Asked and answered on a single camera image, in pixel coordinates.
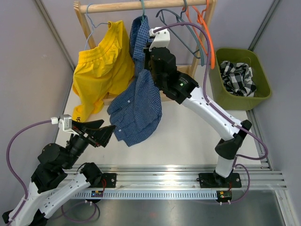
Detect aluminium mounting rail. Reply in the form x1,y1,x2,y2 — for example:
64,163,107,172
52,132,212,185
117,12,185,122
62,153,287,191

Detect black white checked shirt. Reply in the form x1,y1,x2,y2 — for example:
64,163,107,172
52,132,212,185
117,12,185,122
220,61,257,97

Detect grey blue hanger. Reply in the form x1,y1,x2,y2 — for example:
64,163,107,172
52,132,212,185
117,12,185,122
156,0,205,66

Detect blue checked shirt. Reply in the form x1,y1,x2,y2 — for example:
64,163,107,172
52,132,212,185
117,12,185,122
107,16,162,147

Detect teal hanger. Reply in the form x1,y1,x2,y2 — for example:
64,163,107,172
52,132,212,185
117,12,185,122
140,0,145,23

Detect orange hanger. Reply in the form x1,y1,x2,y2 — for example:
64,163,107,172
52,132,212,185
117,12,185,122
191,0,215,69

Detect white slotted cable duct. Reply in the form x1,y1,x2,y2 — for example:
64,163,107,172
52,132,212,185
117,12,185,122
71,189,217,200

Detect wooden clothes rack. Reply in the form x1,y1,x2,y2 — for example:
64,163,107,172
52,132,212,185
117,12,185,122
73,0,216,105

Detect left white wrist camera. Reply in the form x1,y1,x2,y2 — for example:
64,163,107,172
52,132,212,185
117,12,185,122
50,114,79,135

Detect green plastic basket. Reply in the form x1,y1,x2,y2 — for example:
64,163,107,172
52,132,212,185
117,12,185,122
208,48,272,111

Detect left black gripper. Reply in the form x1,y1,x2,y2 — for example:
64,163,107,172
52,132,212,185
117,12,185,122
63,120,116,170

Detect light blue wire hanger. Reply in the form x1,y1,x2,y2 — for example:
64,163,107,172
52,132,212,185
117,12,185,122
84,3,110,50

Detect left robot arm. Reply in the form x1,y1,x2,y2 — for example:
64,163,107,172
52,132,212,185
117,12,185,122
2,114,115,226

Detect yellow garment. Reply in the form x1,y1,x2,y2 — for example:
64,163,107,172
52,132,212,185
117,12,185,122
72,20,135,122

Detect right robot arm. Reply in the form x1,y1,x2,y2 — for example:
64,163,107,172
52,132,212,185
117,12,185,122
143,42,252,188

